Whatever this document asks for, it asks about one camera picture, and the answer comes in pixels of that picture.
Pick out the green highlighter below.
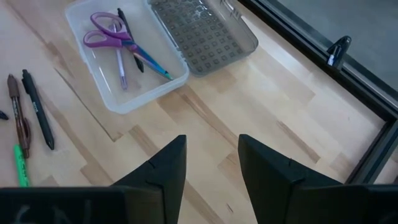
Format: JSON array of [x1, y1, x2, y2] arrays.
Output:
[[13, 144, 30, 188]]

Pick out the clear purple pen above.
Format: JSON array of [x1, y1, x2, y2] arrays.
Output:
[[110, 21, 129, 91]]

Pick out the clear plastic supply box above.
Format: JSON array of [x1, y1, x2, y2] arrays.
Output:
[[64, 0, 190, 115]]

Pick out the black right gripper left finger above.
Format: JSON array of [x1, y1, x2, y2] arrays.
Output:
[[111, 134, 187, 224]]

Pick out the thin black pen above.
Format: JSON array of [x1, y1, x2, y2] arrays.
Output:
[[117, 7, 145, 73]]

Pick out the brown pen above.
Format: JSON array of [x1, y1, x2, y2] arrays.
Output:
[[7, 73, 32, 159]]

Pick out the black table frame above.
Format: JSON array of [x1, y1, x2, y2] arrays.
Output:
[[238, 0, 398, 185]]

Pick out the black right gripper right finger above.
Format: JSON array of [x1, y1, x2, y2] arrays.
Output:
[[238, 134, 343, 224]]

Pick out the grey translucent box lid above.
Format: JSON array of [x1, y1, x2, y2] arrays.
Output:
[[148, 0, 259, 77]]

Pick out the black clamp on frame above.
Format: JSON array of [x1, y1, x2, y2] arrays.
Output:
[[326, 35, 353, 70]]

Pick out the black pen with white print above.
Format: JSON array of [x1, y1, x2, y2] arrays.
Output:
[[21, 69, 55, 151]]

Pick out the purple handled scissors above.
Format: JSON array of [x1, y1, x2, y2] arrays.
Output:
[[83, 11, 174, 81]]

